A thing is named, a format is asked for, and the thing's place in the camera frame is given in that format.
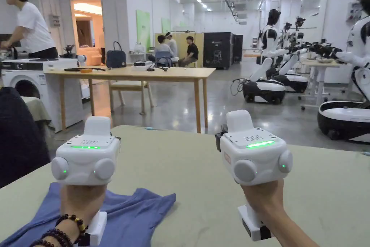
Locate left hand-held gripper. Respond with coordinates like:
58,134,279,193
51,116,121,246

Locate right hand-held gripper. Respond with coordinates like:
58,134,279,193
215,110,293,242

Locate person's right forearm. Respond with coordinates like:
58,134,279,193
268,216,319,247

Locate person's left hand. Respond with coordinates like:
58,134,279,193
60,184,107,229

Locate person's right hand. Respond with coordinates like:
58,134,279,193
240,179,288,231

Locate dark fabric bundle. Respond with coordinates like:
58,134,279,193
0,86,51,189

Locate small table with beige cloth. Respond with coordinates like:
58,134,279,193
20,95,53,129

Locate bed with pale green sheet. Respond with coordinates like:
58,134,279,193
0,125,370,247

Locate white washing machine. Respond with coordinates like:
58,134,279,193
0,57,85,133

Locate blue shirt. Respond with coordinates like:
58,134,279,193
0,183,177,247

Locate white humanoid robot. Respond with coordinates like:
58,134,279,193
242,9,287,106
271,16,310,94
317,0,370,144

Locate wooden chair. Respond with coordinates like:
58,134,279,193
108,80,155,115

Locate white desk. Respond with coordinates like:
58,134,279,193
300,58,342,111

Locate long wooden table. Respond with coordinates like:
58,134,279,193
44,41,217,134

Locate large black cabinet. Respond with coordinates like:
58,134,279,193
203,32,235,71

